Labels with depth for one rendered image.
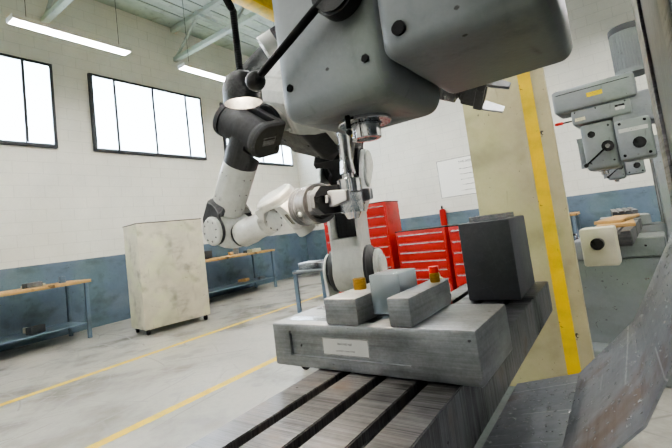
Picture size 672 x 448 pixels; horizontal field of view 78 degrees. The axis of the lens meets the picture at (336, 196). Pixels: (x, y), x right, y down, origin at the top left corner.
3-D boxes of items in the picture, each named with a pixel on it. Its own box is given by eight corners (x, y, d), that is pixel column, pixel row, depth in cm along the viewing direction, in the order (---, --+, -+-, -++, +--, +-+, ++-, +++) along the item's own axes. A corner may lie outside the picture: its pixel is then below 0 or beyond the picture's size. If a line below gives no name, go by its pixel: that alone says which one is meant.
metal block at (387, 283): (373, 314, 64) (368, 275, 64) (392, 305, 69) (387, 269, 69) (403, 314, 61) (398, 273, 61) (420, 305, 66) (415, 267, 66)
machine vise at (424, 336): (276, 364, 70) (268, 299, 71) (329, 338, 82) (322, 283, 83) (484, 389, 50) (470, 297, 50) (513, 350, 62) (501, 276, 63)
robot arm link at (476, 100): (477, 120, 124) (438, 111, 128) (486, 95, 127) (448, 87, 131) (482, 92, 113) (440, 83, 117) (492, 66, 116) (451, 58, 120)
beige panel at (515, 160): (495, 442, 204) (426, 1, 222) (512, 408, 236) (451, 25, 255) (621, 465, 174) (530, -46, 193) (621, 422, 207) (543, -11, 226)
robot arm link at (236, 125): (209, 153, 108) (221, 103, 103) (233, 150, 115) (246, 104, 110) (240, 173, 103) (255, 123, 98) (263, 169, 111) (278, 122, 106)
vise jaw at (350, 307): (326, 324, 64) (322, 298, 64) (375, 303, 76) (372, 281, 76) (358, 326, 60) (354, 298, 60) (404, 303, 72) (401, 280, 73)
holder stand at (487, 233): (468, 301, 100) (456, 219, 102) (489, 284, 119) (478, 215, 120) (521, 300, 94) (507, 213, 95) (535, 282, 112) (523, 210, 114)
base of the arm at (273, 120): (214, 145, 111) (208, 109, 103) (249, 125, 118) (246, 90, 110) (254, 170, 105) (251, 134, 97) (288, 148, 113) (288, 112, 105)
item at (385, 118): (327, 127, 64) (326, 122, 64) (356, 134, 71) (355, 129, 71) (375, 113, 59) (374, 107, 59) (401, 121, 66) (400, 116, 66)
